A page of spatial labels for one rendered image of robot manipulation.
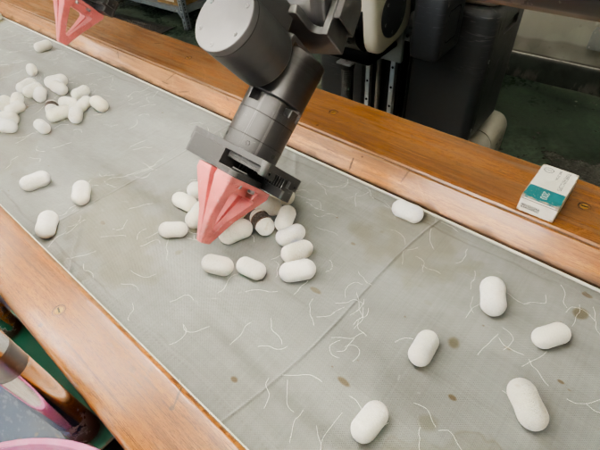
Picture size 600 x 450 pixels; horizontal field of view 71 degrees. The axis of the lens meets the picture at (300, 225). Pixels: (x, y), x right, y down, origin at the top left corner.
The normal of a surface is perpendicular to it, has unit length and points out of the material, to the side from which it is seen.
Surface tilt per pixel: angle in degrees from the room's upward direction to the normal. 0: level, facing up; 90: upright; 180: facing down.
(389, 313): 0
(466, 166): 0
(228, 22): 39
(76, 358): 0
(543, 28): 88
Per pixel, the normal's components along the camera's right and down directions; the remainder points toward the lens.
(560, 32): -0.62, 0.56
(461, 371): -0.07, -0.69
